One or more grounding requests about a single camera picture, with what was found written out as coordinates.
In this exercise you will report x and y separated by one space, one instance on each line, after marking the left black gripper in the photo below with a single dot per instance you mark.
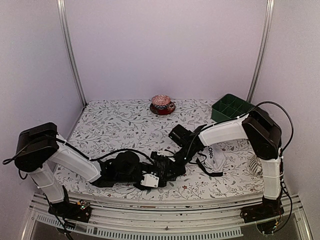
147 167

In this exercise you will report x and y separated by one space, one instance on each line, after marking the navy striped underwear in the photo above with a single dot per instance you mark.
167 170

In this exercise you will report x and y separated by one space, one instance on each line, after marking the white black-trimmed underwear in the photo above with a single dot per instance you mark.
214 161

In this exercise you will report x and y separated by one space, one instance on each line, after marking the green divided organizer tray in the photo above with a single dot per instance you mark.
229 107

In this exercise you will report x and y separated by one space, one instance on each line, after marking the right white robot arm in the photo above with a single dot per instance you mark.
256 126

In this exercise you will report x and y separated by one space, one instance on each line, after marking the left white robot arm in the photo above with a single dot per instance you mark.
41 144

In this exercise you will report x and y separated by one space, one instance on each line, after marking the dark red saucer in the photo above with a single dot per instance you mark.
162 109

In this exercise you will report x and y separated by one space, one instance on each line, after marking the red patterned bowl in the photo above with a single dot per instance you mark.
160 101

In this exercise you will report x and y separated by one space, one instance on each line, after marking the floral tablecloth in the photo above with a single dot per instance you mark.
110 125

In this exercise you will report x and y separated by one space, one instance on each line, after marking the striped glass mug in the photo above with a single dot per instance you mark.
255 166

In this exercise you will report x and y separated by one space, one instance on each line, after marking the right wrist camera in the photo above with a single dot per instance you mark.
162 153

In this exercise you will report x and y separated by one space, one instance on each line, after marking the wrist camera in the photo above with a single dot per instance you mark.
162 153
150 180

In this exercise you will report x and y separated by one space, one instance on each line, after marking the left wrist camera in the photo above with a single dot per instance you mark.
150 180

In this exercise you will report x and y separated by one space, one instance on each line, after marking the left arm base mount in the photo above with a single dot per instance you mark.
80 211

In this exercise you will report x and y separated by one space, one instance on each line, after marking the front aluminium rail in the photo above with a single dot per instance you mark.
201 219

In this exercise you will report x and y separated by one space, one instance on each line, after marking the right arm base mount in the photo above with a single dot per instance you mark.
269 208

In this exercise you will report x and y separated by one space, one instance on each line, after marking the right aluminium frame post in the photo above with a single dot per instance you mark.
267 24

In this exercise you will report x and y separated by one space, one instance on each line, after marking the aluminium frame post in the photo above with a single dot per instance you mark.
267 24
62 13

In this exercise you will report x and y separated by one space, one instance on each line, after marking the left aluminium frame post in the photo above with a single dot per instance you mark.
62 13

